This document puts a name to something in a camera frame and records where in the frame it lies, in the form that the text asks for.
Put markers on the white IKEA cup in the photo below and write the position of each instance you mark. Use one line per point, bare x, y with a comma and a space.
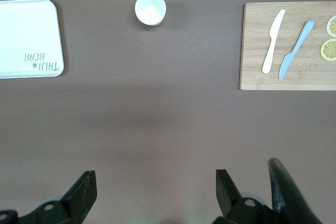
150, 9

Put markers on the grey plastic knife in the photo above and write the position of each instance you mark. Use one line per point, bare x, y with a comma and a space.
287, 62

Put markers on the yellow lemon slice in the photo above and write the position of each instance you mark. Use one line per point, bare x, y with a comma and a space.
329, 50
332, 26

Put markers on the cream tray with bear print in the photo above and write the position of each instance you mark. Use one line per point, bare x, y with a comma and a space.
26, 37

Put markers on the white plastic knife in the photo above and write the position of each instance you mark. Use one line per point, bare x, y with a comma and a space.
273, 40

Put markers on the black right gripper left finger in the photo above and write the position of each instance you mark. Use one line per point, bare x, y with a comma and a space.
78, 197

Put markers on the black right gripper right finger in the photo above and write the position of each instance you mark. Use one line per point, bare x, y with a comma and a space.
231, 208

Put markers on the bamboo cutting board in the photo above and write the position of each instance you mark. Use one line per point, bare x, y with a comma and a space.
254, 51

